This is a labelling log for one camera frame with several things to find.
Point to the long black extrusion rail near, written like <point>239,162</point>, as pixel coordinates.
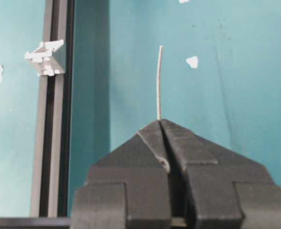
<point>50,178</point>

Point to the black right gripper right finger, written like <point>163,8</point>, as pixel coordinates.
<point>219,188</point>

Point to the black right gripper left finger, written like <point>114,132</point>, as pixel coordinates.
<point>128,188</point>

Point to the silver metal corner fitting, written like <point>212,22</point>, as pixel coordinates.
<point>49,58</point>

